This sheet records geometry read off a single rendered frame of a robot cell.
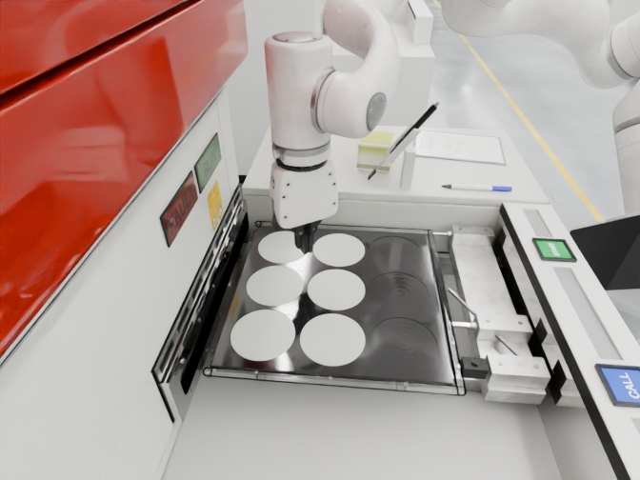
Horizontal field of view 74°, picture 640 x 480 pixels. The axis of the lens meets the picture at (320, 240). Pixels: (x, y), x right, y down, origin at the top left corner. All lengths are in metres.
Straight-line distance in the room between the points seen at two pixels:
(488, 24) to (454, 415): 0.69
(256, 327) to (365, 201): 0.35
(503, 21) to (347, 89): 0.48
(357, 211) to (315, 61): 0.42
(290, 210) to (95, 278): 0.30
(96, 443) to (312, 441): 0.30
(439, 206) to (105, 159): 0.68
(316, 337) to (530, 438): 0.34
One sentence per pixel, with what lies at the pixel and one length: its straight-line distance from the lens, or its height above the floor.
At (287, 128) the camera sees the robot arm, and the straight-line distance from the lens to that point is 0.57.
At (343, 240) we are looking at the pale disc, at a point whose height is 0.90.
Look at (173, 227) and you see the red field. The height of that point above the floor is 1.09.
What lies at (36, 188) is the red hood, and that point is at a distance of 0.29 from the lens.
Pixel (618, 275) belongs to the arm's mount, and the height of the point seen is 0.86.
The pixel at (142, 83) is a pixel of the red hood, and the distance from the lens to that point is 0.41.
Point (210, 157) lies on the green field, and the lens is 0.71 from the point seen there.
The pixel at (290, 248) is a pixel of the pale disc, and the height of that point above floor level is 0.90.
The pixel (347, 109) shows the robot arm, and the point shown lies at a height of 1.24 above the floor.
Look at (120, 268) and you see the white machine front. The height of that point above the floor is 1.13.
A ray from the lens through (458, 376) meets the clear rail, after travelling 0.65.
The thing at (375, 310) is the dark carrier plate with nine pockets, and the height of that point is 0.90.
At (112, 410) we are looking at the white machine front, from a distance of 0.51.
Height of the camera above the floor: 1.42
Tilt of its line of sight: 38 degrees down
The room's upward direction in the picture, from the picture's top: straight up
